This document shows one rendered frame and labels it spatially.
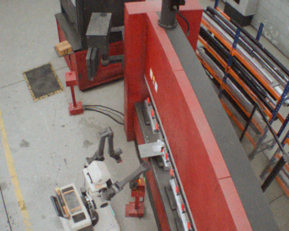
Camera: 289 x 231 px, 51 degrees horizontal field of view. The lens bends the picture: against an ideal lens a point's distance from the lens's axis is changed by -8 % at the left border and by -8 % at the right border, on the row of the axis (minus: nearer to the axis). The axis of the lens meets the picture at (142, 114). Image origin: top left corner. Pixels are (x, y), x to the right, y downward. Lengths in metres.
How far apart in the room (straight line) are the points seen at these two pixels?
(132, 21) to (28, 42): 4.07
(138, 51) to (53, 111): 2.31
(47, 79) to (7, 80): 0.81
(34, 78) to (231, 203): 4.85
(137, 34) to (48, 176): 2.48
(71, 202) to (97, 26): 2.05
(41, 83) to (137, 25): 3.00
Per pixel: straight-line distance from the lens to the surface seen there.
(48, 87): 6.00
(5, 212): 4.78
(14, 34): 7.62
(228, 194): 2.13
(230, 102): 5.31
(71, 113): 5.43
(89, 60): 3.98
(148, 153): 3.76
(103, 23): 3.94
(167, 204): 3.60
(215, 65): 5.36
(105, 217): 4.16
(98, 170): 3.19
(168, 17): 3.19
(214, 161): 2.23
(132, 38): 3.65
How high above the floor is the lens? 4.13
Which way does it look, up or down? 50 degrees down
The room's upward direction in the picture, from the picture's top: 4 degrees clockwise
